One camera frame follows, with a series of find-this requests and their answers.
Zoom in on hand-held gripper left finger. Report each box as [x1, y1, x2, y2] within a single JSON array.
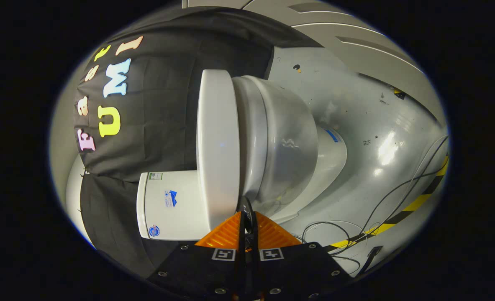
[[147, 211, 248, 300]]

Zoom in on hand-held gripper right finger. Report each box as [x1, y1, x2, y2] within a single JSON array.
[[247, 211, 354, 300]]

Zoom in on black lid lift handle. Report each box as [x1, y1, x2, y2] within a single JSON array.
[[237, 196, 256, 251]]

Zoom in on white toilet lid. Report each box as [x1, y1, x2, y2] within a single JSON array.
[[196, 69, 241, 231]]

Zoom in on yellow black floor tape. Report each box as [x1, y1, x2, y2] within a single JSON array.
[[326, 155, 449, 252]]

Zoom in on black backdrop cloth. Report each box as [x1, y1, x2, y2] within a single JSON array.
[[74, 6, 315, 278]]

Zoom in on white drawer cabinet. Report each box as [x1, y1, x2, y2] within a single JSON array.
[[182, 0, 446, 126]]

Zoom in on tangle of thin cables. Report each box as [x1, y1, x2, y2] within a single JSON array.
[[295, 136, 449, 276]]

